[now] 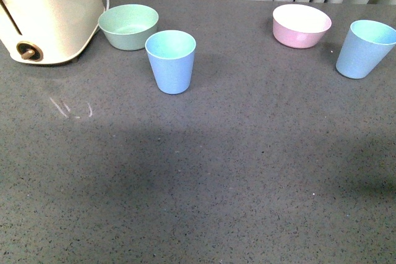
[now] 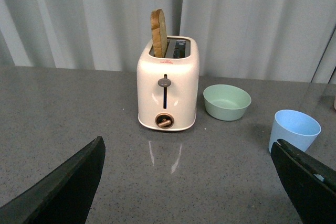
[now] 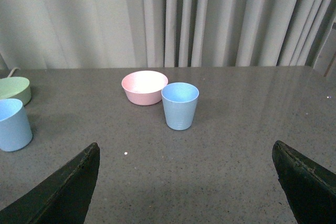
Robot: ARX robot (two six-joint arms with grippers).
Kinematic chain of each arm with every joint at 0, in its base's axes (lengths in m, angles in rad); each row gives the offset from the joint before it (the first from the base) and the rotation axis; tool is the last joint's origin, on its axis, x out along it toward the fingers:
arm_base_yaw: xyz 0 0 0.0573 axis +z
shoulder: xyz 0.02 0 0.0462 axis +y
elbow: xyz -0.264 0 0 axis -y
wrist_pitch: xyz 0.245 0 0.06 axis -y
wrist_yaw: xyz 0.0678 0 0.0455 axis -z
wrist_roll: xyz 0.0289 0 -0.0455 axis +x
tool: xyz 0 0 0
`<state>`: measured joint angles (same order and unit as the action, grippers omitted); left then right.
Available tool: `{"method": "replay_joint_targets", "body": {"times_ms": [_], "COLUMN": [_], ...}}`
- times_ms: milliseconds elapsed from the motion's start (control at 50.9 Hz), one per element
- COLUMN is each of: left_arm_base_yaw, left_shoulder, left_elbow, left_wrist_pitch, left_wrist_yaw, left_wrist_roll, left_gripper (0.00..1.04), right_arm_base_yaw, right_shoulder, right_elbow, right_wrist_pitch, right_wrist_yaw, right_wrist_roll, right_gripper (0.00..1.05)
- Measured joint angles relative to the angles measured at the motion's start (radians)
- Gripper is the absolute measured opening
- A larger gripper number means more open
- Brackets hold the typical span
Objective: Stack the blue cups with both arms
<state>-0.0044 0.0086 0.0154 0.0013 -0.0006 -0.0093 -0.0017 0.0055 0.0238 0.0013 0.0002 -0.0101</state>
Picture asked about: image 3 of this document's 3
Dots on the pink plastic bowl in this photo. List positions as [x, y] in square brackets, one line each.
[144, 87]

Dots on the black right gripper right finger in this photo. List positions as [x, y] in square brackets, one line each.
[309, 187]

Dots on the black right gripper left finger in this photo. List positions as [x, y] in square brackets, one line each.
[63, 197]

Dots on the blue plastic cup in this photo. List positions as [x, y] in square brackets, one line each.
[15, 129]
[179, 103]

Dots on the green plastic bowl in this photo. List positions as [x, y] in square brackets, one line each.
[17, 88]

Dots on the grey pleated curtain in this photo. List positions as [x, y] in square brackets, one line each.
[57, 34]

